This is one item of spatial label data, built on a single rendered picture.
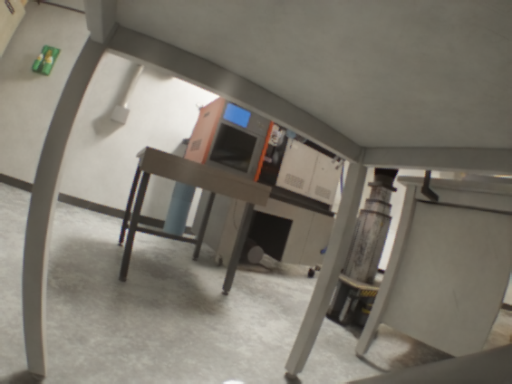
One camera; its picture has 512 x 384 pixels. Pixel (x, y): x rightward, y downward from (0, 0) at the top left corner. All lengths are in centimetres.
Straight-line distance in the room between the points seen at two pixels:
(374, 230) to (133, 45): 165
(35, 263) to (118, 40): 49
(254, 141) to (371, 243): 101
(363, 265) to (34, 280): 171
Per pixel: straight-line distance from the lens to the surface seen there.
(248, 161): 151
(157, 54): 60
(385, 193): 187
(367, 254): 179
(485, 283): 121
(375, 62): 47
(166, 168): 126
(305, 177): 254
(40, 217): 57
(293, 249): 250
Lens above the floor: 59
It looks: 3 degrees up
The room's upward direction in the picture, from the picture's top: 16 degrees clockwise
